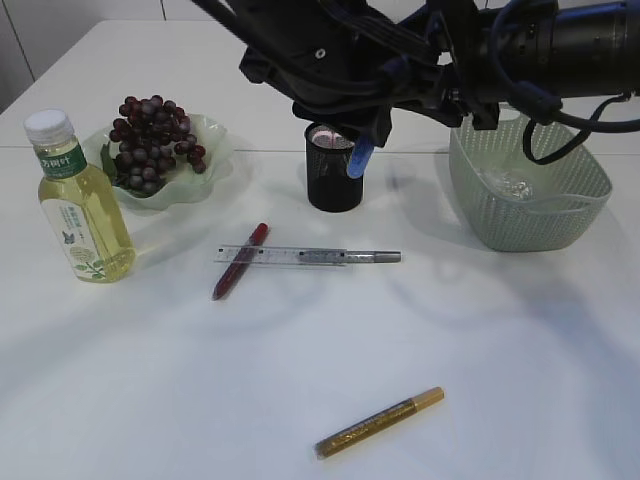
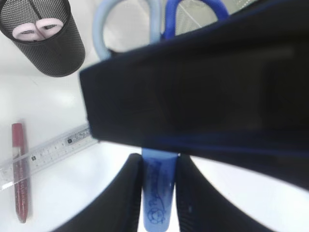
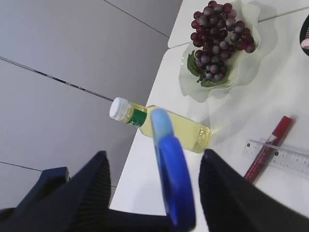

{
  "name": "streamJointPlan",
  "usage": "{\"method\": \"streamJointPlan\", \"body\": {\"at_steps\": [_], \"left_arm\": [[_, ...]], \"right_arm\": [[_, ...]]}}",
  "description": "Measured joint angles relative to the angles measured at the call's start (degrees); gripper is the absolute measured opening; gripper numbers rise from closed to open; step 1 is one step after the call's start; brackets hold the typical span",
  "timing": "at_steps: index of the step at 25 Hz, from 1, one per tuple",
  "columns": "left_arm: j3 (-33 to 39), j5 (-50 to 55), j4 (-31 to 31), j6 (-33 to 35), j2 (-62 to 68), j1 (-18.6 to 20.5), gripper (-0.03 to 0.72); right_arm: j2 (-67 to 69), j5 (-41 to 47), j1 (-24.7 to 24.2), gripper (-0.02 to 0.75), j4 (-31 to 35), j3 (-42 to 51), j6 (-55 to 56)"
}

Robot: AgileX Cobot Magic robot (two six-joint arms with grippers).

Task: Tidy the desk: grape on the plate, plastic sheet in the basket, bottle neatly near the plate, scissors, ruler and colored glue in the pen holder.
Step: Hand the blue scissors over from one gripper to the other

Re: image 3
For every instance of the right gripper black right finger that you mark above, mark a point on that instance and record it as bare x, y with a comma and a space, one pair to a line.
232, 204

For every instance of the purple grape bunch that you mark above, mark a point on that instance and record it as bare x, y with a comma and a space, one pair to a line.
218, 36

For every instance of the clear plastic ruler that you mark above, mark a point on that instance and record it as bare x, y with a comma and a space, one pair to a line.
289, 161

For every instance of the yellow tea bottle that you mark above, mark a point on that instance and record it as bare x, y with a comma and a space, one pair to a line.
154, 121

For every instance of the blue capped scissors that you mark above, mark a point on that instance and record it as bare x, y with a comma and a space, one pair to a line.
175, 182

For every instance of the red marker pen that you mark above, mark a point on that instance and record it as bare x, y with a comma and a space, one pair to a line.
265, 152

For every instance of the green wavy glass plate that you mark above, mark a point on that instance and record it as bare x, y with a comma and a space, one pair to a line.
241, 67

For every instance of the pink purple capped scissors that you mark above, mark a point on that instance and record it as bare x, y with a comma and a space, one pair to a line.
305, 44

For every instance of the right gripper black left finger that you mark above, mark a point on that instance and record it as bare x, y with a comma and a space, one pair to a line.
80, 205

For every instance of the black mesh pen holder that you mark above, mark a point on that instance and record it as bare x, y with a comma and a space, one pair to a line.
304, 34

